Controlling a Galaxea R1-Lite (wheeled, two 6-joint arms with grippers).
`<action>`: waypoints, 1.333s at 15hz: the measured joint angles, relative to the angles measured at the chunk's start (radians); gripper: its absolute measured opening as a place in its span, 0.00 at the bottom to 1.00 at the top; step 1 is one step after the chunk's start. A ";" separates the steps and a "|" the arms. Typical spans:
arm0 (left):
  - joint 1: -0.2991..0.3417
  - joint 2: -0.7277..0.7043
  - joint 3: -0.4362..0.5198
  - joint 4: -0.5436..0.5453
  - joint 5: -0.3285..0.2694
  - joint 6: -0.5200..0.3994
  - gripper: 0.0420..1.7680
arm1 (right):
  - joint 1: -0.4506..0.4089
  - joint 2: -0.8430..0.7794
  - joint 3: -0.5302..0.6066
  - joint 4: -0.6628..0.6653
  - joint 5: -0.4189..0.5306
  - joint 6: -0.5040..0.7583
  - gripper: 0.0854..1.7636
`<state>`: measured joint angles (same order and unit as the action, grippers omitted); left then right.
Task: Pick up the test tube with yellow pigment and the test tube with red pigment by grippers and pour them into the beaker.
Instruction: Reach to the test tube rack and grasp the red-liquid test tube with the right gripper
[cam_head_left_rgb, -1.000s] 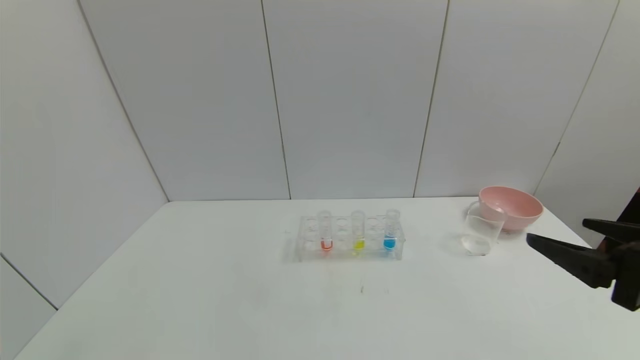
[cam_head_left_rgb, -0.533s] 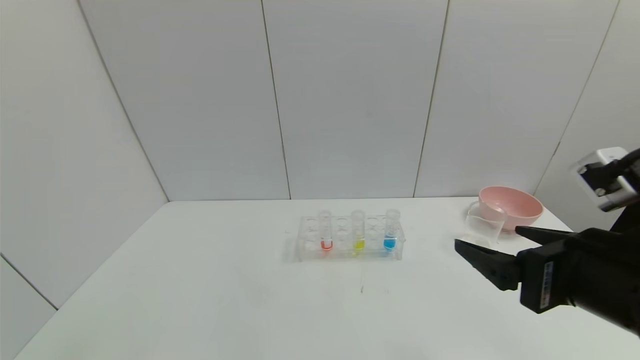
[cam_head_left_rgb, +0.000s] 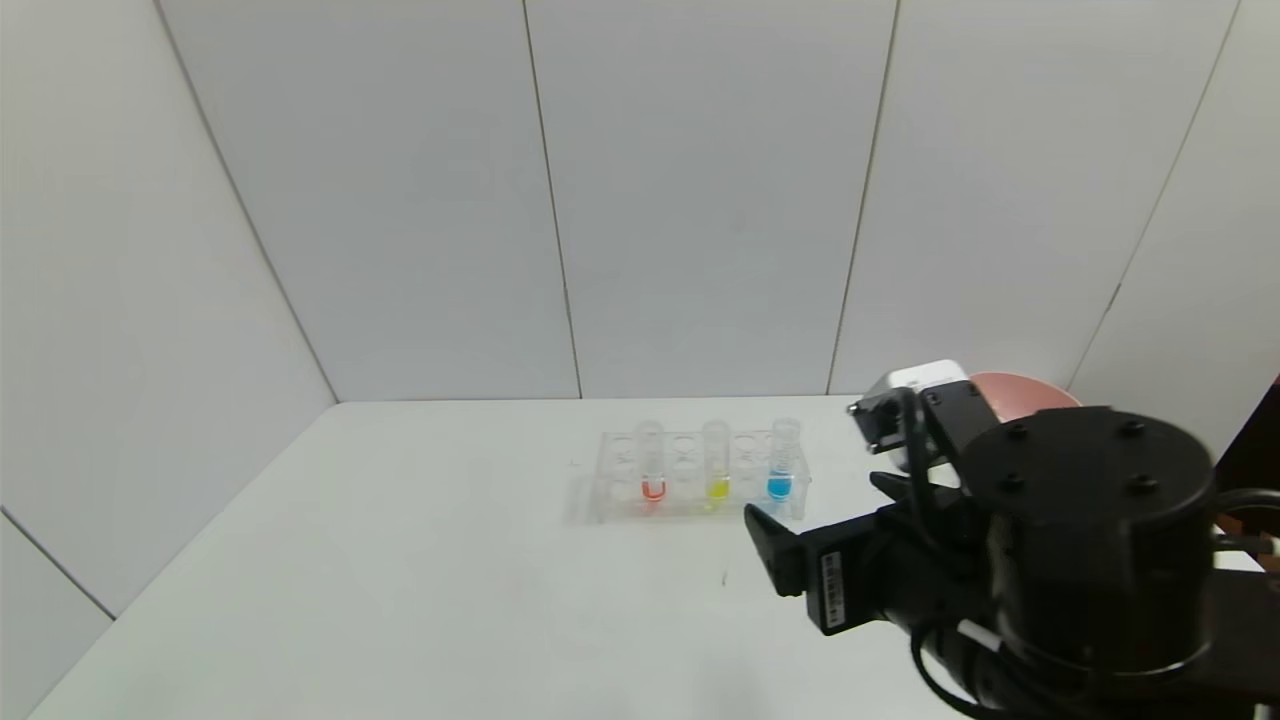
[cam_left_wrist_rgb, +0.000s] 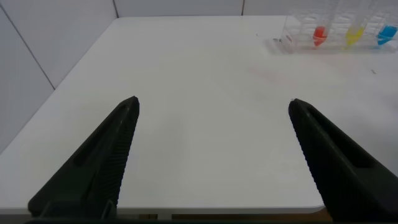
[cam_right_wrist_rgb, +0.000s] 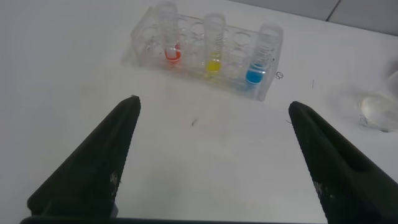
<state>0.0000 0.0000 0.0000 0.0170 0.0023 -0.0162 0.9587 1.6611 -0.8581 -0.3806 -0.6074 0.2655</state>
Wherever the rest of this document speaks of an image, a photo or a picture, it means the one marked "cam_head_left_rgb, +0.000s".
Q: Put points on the pink bowl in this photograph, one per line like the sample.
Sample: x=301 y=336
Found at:
x=1020 y=390

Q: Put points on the test tube with blue pigment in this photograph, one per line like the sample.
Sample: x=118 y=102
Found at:
x=783 y=470

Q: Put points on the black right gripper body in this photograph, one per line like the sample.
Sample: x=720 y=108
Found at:
x=833 y=588

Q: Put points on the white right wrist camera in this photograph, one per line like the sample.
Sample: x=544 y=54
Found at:
x=925 y=378

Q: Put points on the test tube with red pigment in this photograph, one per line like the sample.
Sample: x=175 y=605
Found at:
x=651 y=470

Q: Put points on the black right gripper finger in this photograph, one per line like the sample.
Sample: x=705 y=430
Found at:
x=780 y=555
x=900 y=490

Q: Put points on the clear acrylic test tube rack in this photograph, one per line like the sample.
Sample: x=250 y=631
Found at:
x=685 y=495

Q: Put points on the test tube with yellow pigment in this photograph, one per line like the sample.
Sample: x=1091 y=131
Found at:
x=716 y=470

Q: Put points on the dark background object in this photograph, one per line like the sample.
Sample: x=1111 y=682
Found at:
x=1255 y=440

